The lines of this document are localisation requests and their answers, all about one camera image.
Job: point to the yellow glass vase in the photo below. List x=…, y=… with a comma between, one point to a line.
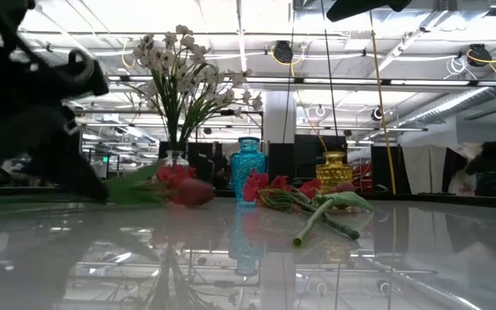
x=334, y=172

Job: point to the clear glass vase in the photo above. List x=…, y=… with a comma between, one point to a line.
x=175, y=160

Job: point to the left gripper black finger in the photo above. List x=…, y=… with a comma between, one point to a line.
x=76, y=172

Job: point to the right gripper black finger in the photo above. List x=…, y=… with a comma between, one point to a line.
x=360, y=8

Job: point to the black metal rig frame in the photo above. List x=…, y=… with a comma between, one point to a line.
x=252, y=113

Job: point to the white cloth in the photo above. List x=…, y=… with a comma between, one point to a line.
x=424, y=168

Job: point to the floral patterned cloth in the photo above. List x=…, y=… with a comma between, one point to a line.
x=459, y=183

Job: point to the person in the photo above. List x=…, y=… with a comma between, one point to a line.
x=495, y=168

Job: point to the blue glass vase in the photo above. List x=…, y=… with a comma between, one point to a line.
x=248, y=165

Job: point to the black partition panel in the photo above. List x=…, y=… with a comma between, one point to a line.
x=308, y=155
x=386, y=168

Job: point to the pink artificial flower bunch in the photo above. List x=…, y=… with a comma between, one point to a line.
x=175, y=173
x=254, y=185

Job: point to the white pillar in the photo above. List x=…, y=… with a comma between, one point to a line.
x=280, y=116

